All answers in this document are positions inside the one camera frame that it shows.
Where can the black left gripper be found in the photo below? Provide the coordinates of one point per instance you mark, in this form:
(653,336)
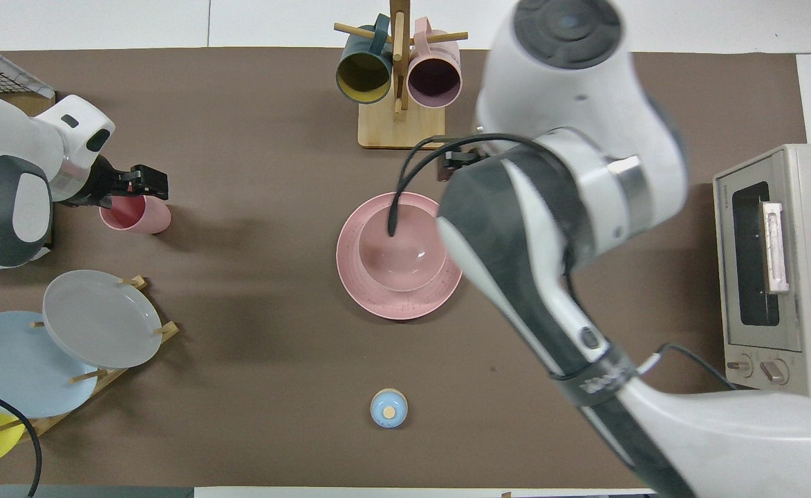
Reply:
(111,183)

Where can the pink plastic cup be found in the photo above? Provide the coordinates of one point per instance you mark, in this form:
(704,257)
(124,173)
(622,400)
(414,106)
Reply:
(149,218)

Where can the pink bowl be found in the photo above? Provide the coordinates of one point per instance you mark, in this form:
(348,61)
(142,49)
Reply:
(405,256)

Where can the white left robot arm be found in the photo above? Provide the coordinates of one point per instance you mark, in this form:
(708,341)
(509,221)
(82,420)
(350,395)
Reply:
(4,180)

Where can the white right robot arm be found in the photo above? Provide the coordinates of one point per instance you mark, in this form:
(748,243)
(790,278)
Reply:
(571,207)

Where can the wooden mug tree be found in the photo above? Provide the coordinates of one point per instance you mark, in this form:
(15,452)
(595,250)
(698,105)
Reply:
(402,131)

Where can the pink mug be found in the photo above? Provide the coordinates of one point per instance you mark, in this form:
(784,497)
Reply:
(435,79)

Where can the dark teal mug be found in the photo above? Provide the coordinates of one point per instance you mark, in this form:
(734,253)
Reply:
(364,76)

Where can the grey plate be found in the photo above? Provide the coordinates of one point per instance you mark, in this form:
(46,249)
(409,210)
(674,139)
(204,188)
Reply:
(101,318)

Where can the brown table mat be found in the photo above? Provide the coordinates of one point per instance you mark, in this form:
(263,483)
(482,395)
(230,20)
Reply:
(239,311)

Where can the pink speckled plate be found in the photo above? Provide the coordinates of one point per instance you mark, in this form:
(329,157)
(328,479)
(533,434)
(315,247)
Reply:
(377,304)

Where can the marbled white sheet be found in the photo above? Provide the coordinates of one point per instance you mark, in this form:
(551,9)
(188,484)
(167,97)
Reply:
(4,66)

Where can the light blue plate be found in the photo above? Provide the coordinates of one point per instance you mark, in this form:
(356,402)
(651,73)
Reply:
(18,366)

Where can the wooden plate rack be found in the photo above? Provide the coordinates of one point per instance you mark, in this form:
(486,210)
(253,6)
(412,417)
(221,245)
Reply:
(45,425)

